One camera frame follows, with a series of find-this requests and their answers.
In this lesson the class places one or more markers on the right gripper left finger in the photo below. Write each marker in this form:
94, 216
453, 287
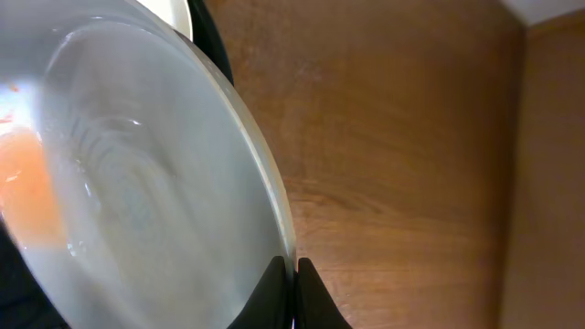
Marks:
269, 306

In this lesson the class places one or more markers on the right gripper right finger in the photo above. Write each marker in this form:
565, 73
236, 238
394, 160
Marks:
314, 307

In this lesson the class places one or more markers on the grey-white plate with ketchup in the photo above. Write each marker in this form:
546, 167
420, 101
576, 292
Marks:
135, 182

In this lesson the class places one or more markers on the cream plate with ketchup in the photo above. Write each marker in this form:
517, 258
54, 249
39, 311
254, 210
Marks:
175, 13

